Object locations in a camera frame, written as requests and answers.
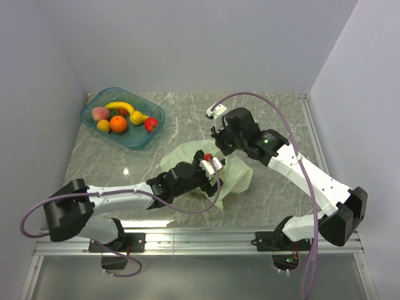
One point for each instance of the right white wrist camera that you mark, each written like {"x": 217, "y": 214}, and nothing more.
{"x": 216, "y": 114}

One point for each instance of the aluminium mounting rail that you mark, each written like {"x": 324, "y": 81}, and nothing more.
{"x": 169, "y": 241}

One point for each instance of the small yellow lemon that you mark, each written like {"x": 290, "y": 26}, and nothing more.
{"x": 103, "y": 125}

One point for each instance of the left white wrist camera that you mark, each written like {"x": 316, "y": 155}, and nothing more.
{"x": 211, "y": 165}

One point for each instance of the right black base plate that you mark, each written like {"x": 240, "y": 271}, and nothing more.
{"x": 274, "y": 241}

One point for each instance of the yellow banana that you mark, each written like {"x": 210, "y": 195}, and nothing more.
{"x": 120, "y": 105}

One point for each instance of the orange fruit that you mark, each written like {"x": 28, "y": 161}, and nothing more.
{"x": 118, "y": 124}

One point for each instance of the small red strawberry behind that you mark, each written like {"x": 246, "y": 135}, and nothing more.
{"x": 120, "y": 112}

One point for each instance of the pink peach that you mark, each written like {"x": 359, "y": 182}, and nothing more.
{"x": 100, "y": 113}

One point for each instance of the blue transparent plastic tray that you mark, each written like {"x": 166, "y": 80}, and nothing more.
{"x": 135, "y": 137}

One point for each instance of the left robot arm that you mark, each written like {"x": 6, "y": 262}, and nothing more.
{"x": 77, "y": 208}

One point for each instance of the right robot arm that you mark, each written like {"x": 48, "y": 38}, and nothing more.
{"x": 341, "y": 208}

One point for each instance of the black box under rail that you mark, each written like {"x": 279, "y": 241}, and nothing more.
{"x": 113, "y": 263}

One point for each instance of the right side aluminium rail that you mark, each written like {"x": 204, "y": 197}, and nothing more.
{"x": 313, "y": 133}

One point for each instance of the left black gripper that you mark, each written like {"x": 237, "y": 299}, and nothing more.
{"x": 207, "y": 186}

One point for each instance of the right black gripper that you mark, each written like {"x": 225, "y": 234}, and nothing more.
{"x": 218, "y": 136}

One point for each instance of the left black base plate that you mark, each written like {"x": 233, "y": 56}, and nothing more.
{"x": 134, "y": 242}

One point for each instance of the yellow pear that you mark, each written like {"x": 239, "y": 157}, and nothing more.
{"x": 137, "y": 118}

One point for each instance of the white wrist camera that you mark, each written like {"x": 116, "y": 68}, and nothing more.
{"x": 211, "y": 165}
{"x": 216, "y": 114}

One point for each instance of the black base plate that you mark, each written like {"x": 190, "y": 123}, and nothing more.
{"x": 134, "y": 242}
{"x": 274, "y": 241}

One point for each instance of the light green plastic bag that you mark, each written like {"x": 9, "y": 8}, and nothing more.
{"x": 236, "y": 174}

